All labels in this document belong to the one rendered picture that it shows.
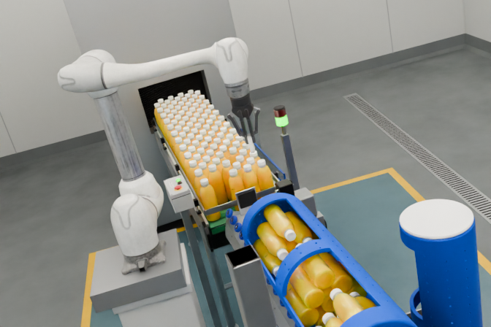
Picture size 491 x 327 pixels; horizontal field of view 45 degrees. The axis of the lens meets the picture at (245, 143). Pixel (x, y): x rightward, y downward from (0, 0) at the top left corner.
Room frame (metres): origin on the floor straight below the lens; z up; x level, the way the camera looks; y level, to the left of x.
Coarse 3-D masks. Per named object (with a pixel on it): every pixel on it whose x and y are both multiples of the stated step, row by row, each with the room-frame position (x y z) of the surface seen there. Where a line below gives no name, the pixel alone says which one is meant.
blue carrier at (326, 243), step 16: (256, 208) 2.05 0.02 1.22; (288, 208) 2.12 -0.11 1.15; (304, 208) 2.00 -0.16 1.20; (256, 224) 2.09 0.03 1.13; (320, 224) 1.87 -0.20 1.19; (320, 240) 1.72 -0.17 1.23; (336, 240) 1.77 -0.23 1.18; (288, 256) 1.69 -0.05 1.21; (304, 256) 1.65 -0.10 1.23; (336, 256) 1.62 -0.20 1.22; (288, 272) 1.63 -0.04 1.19; (352, 272) 1.51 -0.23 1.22; (368, 288) 1.42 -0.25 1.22; (288, 304) 1.58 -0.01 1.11; (384, 304) 1.34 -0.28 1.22; (352, 320) 1.30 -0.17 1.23; (368, 320) 1.28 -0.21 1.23; (384, 320) 1.27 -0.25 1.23; (400, 320) 1.28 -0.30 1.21
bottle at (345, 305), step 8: (336, 296) 1.46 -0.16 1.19; (344, 296) 1.44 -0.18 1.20; (352, 296) 1.44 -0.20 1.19; (336, 304) 1.43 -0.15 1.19; (344, 304) 1.40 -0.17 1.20; (352, 304) 1.39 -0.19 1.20; (336, 312) 1.42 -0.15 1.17; (344, 312) 1.38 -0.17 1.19; (352, 312) 1.36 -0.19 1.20; (344, 320) 1.37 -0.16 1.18
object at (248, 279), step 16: (240, 256) 1.01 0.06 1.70; (256, 256) 1.00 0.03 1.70; (240, 272) 0.98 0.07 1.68; (256, 272) 0.99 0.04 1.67; (240, 288) 0.98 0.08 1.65; (256, 288) 0.99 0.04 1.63; (240, 304) 0.99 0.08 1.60; (256, 304) 0.98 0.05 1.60; (256, 320) 0.98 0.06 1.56; (272, 320) 0.99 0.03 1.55
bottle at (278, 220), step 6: (270, 204) 2.08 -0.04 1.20; (276, 204) 2.08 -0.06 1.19; (264, 210) 2.07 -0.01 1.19; (270, 210) 2.04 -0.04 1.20; (276, 210) 2.02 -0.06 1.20; (282, 210) 2.04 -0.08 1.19; (264, 216) 2.06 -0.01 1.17; (270, 216) 2.01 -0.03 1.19; (276, 216) 1.98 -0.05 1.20; (282, 216) 1.97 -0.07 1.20; (270, 222) 1.99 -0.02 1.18; (276, 222) 1.95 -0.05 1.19; (282, 222) 1.93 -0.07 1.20; (288, 222) 1.93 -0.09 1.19; (276, 228) 1.93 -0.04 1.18; (282, 228) 1.91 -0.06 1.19; (288, 228) 1.91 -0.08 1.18; (282, 234) 1.90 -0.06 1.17
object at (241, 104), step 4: (244, 96) 2.10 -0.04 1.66; (248, 96) 2.11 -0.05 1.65; (232, 100) 2.10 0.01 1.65; (236, 100) 2.09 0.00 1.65; (240, 100) 2.09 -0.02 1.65; (244, 100) 2.09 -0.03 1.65; (248, 100) 2.10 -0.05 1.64; (232, 104) 2.11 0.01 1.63; (236, 104) 2.10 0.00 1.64; (240, 104) 2.09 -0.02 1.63; (244, 104) 2.09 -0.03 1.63; (248, 104) 2.11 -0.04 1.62; (252, 104) 2.13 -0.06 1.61; (232, 108) 2.12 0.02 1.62; (236, 108) 2.12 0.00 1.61; (240, 108) 2.12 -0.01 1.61; (244, 108) 2.12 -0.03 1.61; (248, 108) 2.11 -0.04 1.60; (252, 108) 2.11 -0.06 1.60; (232, 112) 2.13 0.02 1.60; (236, 112) 2.12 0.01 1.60; (244, 112) 2.12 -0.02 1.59; (248, 112) 2.11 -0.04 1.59; (244, 116) 2.12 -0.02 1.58
